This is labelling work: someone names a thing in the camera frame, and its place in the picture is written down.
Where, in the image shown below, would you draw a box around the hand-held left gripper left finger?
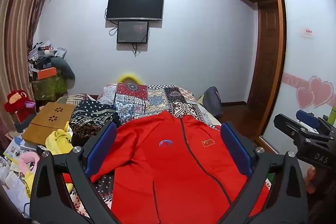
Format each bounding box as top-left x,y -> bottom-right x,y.
29,121 -> 122,224

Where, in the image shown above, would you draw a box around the wooden lap desk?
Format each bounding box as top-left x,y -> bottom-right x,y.
21,102 -> 76,146

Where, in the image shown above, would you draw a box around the patchwork patterned quilt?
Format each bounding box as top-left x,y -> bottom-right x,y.
97,82 -> 221,130

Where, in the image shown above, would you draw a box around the pink soft item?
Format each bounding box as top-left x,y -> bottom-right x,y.
18,152 -> 40,180

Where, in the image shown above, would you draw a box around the red plush toy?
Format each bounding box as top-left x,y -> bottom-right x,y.
4,90 -> 36,114

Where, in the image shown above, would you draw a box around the yellow cloth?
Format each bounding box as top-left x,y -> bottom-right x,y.
25,128 -> 75,194

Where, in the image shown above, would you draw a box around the red zip jacket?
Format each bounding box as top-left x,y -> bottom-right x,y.
91,111 -> 271,224

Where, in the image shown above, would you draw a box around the scattered magazines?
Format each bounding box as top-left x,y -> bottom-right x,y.
3,136 -> 40,169

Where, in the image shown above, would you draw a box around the yellow fuzzy object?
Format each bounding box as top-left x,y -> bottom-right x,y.
117,72 -> 142,85

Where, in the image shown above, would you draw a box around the grey plush cushion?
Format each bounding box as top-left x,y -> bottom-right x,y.
51,57 -> 76,89

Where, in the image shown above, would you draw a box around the green patterned cloth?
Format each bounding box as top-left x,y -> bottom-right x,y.
31,74 -> 69,102

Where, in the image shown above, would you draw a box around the person's right hand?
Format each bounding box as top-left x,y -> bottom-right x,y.
306,166 -> 320,194

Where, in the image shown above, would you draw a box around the brown striped curtain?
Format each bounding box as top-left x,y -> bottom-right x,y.
0,0 -> 57,135

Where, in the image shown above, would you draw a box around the pile of household clutter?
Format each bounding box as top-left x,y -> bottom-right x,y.
28,40 -> 67,81

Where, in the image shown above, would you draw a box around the small black wall monitor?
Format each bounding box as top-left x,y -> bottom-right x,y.
117,21 -> 150,44

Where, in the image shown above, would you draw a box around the floral bed sheet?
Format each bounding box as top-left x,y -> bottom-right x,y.
62,174 -> 115,219

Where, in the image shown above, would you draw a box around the black wall television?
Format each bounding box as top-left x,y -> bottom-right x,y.
105,0 -> 164,22

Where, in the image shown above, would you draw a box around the orange box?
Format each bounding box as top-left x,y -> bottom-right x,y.
37,67 -> 58,80

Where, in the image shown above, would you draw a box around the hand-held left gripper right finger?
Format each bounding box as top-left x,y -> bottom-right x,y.
220,121 -> 308,224

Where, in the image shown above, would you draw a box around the grey backpack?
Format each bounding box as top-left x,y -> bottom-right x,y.
202,86 -> 223,117

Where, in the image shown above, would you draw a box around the dark blue patterned cloth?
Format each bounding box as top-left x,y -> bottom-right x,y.
69,99 -> 121,147

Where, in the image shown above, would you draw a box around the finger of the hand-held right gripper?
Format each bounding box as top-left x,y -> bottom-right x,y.
296,110 -> 336,136
274,114 -> 333,147

